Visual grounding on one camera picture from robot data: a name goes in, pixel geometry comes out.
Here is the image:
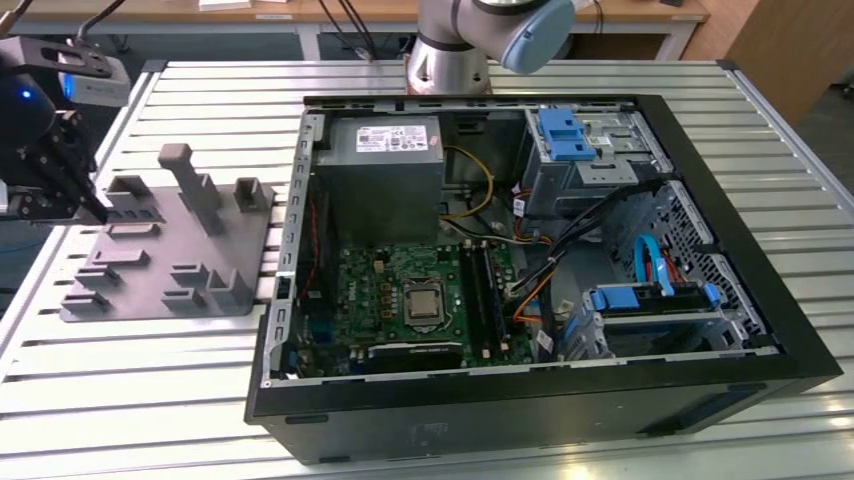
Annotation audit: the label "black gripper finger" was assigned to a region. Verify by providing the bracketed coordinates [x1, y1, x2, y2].
[38, 110, 109, 225]
[9, 190, 80, 222]

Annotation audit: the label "RAM slot with black latches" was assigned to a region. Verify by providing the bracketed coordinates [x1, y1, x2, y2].
[474, 240, 508, 352]
[457, 240, 492, 357]

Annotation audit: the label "RAM slot with white latches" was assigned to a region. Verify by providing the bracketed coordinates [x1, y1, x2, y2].
[465, 240, 500, 355]

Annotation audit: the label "grey parts rack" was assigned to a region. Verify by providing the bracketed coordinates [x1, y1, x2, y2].
[57, 143, 278, 325]

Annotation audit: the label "grey power supply unit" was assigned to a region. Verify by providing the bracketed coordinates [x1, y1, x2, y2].
[312, 115, 446, 249]

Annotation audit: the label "green motherboard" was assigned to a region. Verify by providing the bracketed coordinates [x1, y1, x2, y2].
[292, 242, 539, 376]

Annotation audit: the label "metal socket cover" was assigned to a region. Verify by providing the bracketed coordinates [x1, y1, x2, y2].
[397, 276, 456, 335]

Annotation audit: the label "silver CPU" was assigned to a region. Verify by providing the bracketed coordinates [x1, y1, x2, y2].
[405, 289, 445, 319]

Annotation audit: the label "black graphics card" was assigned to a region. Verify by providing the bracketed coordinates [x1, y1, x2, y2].
[362, 338, 466, 375]

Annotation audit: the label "silver drive cage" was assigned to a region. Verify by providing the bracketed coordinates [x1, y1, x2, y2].
[521, 105, 673, 220]

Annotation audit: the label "blue disk carrier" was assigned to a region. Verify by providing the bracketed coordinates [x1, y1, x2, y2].
[589, 280, 720, 321]

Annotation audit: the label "black PC case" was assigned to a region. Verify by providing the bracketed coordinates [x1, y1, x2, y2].
[242, 92, 845, 467]

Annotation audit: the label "black hard disk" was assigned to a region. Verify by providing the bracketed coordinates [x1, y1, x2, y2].
[636, 285, 705, 312]

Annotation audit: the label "wooden desk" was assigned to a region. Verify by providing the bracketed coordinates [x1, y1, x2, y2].
[11, 0, 712, 61]

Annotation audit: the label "silver disk bay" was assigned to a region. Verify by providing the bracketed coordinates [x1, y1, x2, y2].
[579, 282, 781, 360]

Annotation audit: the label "wooden cabinet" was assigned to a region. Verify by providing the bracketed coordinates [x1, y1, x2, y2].
[683, 0, 854, 126]

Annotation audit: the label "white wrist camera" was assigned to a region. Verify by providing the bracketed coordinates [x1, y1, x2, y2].
[0, 35, 132, 107]

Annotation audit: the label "black camera cable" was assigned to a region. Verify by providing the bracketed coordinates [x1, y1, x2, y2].
[74, 0, 129, 47]

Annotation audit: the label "black hanging cables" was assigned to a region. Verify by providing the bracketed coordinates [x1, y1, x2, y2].
[317, 0, 376, 62]

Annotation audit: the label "grey white wire bundle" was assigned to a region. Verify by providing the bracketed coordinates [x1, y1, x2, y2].
[438, 219, 555, 249]

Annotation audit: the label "blue plastic drive bracket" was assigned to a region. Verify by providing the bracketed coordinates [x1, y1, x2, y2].
[536, 107, 599, 162]

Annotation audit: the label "red orange power wires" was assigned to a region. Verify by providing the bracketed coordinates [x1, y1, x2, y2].
[512, 272, 559, 326]

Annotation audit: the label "black cable bundle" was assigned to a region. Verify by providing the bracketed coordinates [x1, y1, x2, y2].
[505, 179, 675, 301]

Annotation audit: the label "blue flat wire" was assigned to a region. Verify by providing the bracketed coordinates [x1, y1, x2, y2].
[632, 233, 675, 296]

